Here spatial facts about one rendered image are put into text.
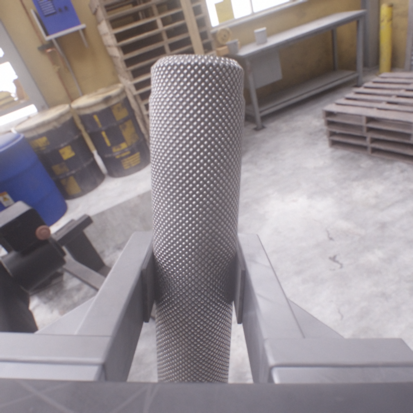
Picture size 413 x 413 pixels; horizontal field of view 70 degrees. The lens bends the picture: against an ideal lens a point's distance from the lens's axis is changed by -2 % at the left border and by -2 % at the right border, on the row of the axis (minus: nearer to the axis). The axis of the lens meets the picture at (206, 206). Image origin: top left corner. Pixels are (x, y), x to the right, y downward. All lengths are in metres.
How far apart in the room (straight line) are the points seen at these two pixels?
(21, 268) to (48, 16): 3.24
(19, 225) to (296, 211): 2.21
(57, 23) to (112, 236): 2.64
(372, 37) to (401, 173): 3.66
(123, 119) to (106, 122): 0.18
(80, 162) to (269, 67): 2.93
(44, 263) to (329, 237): 2.07
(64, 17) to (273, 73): 2.80
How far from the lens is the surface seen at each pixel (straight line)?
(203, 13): 3.65
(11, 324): 1.52
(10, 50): 4.61
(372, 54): 6.68
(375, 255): 2.52
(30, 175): 3.19
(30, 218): 1.88
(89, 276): 2.06
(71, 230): 2.66
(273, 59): 4.83
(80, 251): 2.84
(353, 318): 2.17
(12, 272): 1.96
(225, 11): 5.30
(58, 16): 4.47
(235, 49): 4.69
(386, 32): 6.12
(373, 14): 6.55
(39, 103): 4.63
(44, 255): 1.96
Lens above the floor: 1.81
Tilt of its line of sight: 33 degrees down
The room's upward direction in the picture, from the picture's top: 19 degrees counter-clockwise
